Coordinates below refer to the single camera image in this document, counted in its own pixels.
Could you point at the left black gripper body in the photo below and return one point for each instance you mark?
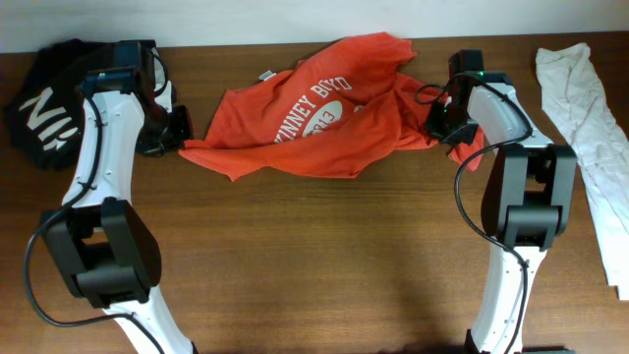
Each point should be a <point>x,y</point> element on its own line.
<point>167,132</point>

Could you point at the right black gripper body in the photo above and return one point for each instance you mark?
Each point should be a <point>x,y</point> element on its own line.
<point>450,125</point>

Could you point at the red soccer t-shirt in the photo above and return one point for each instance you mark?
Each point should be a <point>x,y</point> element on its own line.
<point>337,112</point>

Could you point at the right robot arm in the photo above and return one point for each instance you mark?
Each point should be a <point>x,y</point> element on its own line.
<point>527,200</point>

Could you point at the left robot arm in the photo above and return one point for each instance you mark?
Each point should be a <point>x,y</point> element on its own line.
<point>98,242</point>

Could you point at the black folded shirt white letters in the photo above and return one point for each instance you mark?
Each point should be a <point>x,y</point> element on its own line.
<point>45,118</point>

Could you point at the white crumpled garment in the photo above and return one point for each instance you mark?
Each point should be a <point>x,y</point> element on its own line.
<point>573,98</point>

